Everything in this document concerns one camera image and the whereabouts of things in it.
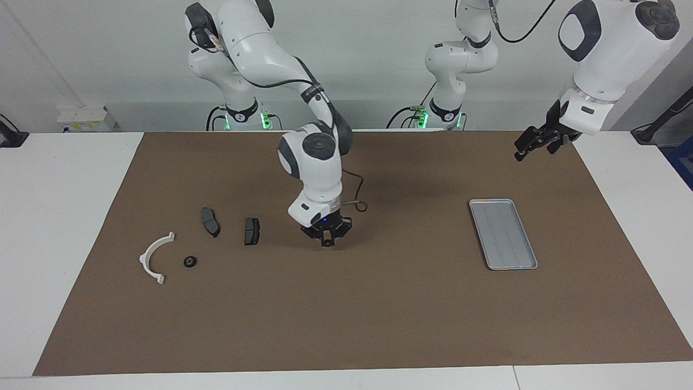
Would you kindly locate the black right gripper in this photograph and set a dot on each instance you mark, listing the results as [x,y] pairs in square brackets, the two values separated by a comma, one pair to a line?
[327,223]

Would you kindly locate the silver metal tray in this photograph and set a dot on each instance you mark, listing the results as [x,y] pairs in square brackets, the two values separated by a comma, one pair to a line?
[503,235]

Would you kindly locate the dark grey rectangular brake pad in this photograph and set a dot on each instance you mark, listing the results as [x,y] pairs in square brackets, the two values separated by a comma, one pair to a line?
[252,232]

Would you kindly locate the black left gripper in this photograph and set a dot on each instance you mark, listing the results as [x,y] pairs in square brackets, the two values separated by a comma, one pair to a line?
[555,127]

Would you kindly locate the white semicircular plastic bracket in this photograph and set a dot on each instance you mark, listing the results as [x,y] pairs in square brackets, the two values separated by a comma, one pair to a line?
[145,261]

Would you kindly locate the white power box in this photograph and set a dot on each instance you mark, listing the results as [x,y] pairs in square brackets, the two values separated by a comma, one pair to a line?
[86,119]

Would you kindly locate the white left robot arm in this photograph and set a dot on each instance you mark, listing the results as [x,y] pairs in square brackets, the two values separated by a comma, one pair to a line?
[612,54]

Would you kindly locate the blue box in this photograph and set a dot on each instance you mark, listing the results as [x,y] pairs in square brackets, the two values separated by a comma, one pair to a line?
[683,165]

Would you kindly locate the black table clamp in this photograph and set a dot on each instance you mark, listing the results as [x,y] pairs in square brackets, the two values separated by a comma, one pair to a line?
[11,138]

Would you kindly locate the large black bearing gear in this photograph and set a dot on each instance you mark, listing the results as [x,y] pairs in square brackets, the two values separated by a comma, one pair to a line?
[189,261]

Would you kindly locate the brown table mat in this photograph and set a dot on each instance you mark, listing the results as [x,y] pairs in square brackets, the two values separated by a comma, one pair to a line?
[346,303]

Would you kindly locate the dark grey curved brake pad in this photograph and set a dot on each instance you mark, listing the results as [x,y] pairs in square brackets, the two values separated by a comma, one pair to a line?
[209,221]

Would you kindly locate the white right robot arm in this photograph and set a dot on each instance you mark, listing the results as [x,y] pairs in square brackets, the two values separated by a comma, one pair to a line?
[319,173]

